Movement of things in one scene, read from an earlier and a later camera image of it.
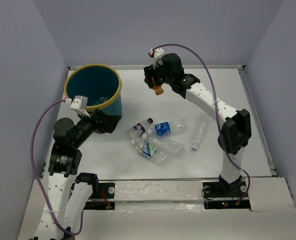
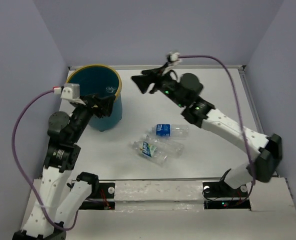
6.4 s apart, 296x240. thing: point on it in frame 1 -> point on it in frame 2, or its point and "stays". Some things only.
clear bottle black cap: x=137 y=131 -> x=110 y=89
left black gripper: x=108 y=123 -> x=105 y=104
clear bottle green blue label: x=159 y=156 stays
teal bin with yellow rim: x=101 y=86 stays
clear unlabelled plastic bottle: x=167 y=146 stays
